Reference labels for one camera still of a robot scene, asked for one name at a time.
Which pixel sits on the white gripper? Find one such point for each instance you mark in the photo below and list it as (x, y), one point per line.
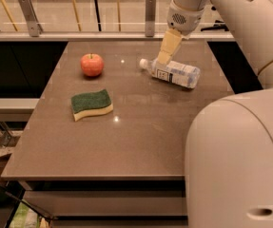
(184, 19)

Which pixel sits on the grey table drawer front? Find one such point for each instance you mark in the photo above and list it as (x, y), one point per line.
(109, 203)

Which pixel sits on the clear blue plastic bottle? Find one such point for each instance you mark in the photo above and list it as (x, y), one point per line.
(174, 72)

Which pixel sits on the green white packet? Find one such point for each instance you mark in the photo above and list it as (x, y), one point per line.
(24, 217)

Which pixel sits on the metal railing bracket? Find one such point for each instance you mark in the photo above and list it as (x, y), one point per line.
(33, 25)
(150, 14)

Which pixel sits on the red apple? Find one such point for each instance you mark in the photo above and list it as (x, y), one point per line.
(92, 64)

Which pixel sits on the black office chair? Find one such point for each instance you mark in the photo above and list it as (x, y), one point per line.
(218, 23)

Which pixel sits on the green yellow sponge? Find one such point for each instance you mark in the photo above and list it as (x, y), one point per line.
(91, 104)

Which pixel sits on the middle metal railing bracket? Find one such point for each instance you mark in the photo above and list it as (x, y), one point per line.
(150, 14)

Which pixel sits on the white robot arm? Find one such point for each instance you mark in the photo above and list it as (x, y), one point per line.
(229, 146)

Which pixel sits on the left metal railing bracket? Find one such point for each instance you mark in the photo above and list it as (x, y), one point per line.
(33, 25)

